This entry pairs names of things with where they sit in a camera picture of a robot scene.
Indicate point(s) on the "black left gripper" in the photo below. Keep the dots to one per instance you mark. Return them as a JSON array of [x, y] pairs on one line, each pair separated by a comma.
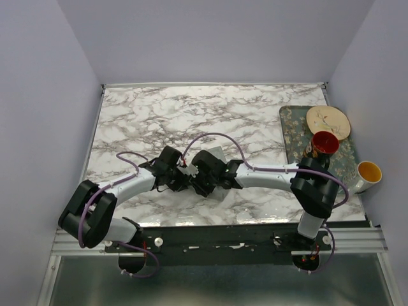
[[181, 184]]

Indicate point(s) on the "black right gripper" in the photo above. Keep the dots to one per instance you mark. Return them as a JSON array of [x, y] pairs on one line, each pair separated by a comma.
[[203, 190]]

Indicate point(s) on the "grey cloth napkin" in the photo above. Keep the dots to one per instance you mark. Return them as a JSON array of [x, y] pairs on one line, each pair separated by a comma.
[[220, 191]]

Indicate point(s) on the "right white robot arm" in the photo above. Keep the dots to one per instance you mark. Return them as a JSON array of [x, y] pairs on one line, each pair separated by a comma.
[[312, 185]]

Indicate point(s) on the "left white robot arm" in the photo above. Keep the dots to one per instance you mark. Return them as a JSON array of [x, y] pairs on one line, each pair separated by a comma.
[[88, 216]]

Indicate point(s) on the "black mug red inside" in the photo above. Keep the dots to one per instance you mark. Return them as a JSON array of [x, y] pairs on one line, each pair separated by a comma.
[[321, 148]]

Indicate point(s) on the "white mug yellow inside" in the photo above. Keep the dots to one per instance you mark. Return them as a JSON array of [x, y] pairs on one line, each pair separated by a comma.
[[362, 177]]

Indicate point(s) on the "black mounting base bar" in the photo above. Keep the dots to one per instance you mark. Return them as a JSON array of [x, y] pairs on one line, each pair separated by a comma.
[[229, 245]]

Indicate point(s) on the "floral blue tray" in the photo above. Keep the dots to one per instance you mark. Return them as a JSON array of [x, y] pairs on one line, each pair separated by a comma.
[[297, 135]]

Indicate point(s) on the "beige floral plate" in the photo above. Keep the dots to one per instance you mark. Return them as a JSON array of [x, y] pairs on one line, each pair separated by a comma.
[[330, 119]]

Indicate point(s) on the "aluminium frame rail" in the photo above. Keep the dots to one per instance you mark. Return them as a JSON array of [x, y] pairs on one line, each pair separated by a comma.
[[359, 240]]

